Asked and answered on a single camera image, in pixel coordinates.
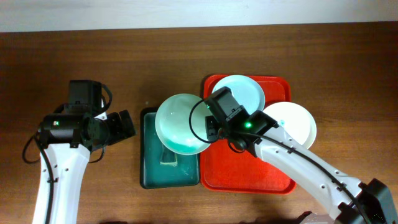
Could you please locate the pale green plate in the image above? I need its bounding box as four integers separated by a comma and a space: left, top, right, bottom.
155, 93, 211, 156

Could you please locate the yellow green scrub sponge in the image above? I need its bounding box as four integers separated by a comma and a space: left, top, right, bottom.
160, 145, 178, 167

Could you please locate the white plate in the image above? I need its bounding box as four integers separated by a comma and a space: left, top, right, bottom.
263, 101, 317, 149

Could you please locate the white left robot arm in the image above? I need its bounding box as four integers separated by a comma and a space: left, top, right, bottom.
32, 110, 136, 223

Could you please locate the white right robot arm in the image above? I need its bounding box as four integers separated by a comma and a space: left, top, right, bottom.
205, 111, 397, 223

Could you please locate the red plastic tray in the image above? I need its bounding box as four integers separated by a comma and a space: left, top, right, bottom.
200, 74, 297, 195

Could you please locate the dark green water tray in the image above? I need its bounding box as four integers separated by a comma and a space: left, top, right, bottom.
140, 108, 200, 189

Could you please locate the light blue plate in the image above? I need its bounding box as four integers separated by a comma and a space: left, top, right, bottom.
212, 75, 266, 114

